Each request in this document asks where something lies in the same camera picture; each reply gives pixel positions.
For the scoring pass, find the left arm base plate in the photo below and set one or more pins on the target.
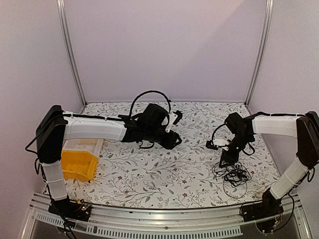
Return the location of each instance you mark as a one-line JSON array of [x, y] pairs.
[[71, 210]]

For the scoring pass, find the left aluminium frame post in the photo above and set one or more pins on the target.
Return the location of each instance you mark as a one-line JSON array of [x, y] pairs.
[[69, 51]]

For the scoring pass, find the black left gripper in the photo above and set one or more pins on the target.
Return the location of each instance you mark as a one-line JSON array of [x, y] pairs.
[[170, 143]]

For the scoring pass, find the aluminium front rail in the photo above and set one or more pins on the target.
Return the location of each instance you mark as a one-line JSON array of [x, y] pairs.
[[108, 222]]

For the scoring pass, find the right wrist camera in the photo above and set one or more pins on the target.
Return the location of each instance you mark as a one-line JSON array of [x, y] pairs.
[[218, 143]]

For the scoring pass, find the right aluminium frame post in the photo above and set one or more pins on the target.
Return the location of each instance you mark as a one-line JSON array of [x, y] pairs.
[[261, 51]]

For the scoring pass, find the yellow plastic bin near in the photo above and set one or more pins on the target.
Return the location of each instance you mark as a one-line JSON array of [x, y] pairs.
[[78, 165]]

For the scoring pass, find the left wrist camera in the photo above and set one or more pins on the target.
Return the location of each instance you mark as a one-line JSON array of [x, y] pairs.
[[172, 119]]

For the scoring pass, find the floral patterned table mat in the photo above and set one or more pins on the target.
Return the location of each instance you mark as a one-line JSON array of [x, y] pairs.
[[183, 177]]

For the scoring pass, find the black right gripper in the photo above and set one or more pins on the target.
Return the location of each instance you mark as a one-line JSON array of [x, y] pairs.
[[231, 159]]

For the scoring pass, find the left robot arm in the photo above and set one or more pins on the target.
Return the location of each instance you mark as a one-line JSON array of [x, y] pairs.
[[66, 131]]

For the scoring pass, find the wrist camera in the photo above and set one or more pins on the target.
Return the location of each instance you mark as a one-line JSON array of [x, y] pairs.
[[172, 119], [218, 143]]

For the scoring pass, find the translucent white plastic bin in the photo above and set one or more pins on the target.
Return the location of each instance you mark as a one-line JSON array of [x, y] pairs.
[[92, 146]]

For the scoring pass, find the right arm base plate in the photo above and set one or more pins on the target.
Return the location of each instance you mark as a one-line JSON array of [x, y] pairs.
[[251, 211]]

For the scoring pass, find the aluminium frame post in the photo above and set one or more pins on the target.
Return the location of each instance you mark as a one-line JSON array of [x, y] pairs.
[[261, 51], [69, 51]]

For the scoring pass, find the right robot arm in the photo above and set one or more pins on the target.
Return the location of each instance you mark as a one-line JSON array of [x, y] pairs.
[[293, 140]]

